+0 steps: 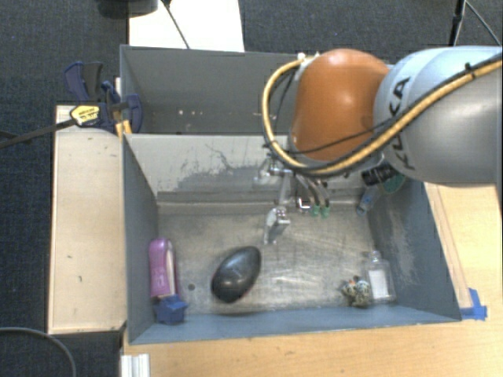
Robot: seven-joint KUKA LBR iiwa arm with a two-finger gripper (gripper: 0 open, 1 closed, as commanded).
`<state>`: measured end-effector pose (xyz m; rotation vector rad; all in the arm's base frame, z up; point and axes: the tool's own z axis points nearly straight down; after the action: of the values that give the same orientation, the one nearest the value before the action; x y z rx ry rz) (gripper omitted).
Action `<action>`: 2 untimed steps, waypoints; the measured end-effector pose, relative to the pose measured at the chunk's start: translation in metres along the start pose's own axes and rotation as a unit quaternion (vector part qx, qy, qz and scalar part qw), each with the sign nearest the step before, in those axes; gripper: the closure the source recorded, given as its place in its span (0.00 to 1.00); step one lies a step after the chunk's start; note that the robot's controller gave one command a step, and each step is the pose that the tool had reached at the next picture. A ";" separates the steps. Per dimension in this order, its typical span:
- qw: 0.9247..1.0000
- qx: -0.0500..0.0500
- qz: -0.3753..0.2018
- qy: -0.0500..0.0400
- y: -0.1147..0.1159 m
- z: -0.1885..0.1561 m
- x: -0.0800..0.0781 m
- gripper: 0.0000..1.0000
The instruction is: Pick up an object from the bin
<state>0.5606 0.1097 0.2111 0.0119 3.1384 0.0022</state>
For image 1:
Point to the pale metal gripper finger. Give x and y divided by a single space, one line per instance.
282 227
270 226

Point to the grey metal bin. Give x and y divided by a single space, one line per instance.
298 249

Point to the black egg-shaped object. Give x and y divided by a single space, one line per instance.
236 275

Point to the spotted toy animal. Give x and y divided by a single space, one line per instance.
358 292

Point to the clear glass bottle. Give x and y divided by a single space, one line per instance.
379 279

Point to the purple spray bottle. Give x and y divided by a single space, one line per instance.
160 267

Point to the pale wood board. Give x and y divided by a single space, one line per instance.
88 218

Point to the black cylinder on white bracket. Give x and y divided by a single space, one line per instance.
376 176

